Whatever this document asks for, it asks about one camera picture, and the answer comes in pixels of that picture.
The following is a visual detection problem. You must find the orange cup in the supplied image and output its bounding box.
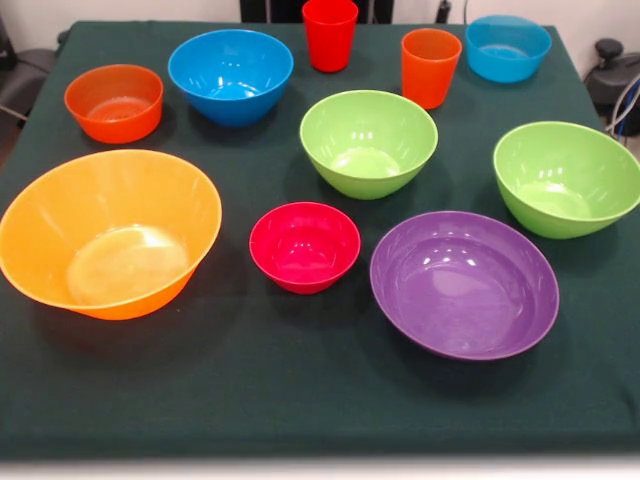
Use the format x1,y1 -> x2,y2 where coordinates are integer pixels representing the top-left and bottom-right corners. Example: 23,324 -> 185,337
400,27 -> 463,111

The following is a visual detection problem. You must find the small pink-red bowl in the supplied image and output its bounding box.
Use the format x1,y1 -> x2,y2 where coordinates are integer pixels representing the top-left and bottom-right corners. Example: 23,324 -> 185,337
248,201 -> 362,296

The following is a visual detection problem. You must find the green bowl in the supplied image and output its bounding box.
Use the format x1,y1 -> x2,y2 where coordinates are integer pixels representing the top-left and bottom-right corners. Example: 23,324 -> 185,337
299,89 -> 439,201
492,121 -> 640,240

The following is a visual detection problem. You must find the dark green table cloth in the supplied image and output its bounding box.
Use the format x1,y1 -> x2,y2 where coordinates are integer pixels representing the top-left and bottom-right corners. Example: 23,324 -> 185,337
0,19 -> 640,459

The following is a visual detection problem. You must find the purple bowl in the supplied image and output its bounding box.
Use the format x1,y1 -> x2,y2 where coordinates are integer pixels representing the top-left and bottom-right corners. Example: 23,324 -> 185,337
369,210 -> 560,362

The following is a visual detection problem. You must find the red cup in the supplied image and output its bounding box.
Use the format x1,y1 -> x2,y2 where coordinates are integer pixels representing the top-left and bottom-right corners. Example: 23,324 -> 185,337
301,0 -> 360,74

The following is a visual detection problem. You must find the large yellow-orange bowl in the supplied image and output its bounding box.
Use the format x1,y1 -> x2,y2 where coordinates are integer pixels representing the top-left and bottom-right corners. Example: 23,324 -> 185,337
0,148 -> 224,321

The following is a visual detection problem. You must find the small orange bowl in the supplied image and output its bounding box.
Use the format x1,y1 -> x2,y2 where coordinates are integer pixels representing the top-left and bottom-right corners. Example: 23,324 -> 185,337
63,63 -> 165,145

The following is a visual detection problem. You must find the small light blue bowl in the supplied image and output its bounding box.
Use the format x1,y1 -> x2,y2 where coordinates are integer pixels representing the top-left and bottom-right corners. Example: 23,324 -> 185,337
464,14 -> 553,84

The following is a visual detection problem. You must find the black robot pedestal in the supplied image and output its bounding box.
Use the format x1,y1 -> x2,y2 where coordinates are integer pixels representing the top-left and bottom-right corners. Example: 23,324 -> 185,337
239,0 -> 396,24

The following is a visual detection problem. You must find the tangle of cables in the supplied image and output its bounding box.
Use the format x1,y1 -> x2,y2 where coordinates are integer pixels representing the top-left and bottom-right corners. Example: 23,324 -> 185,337
605,74 -> 640,139

